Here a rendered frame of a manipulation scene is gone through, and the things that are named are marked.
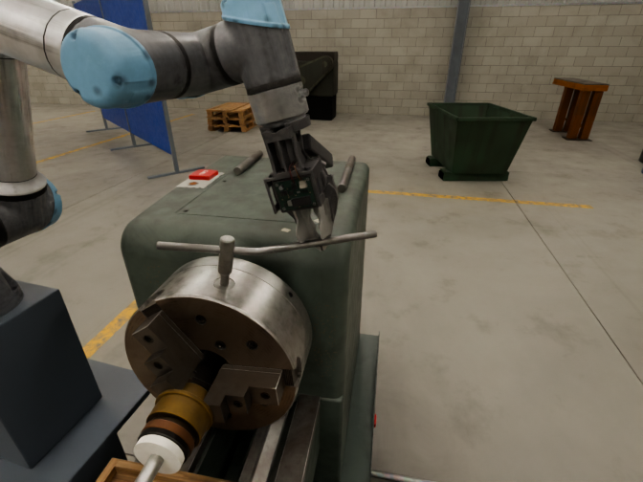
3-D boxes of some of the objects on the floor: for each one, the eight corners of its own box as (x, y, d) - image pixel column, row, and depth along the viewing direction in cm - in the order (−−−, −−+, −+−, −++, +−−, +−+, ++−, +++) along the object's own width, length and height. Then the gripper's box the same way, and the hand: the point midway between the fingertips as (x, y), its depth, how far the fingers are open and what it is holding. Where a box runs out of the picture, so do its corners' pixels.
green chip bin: (420, 159, 588) (427, 102, 548) (478, 159, 588) (490, 102, 549) (445, 186, 469) (456, 118, 430) (519, 186, 469) (537, 118, 430)
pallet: (229, 120, 892) (227, 101, 872) (262, 121, 880) (261, 102, 860) (207, 131, 783) (204, 109, 762) (245, 132, 771) (243, 110, 751)
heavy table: (540, 124, 848) (553, 77, 801) (561, 125, 840) (575, 77, 794) (566, 140, 709) (584, 83, 662) (591, 141, 701) (610, 84, 654)
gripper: (241, 136, 48) (287, 273, 57) (307, 120, 45) (343, 266, 54) (262, 123, 55) (299, 247, 64) (320, 109, 53) (350, 240, 62)
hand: (321, 241), depth 61 cm, fingers closed
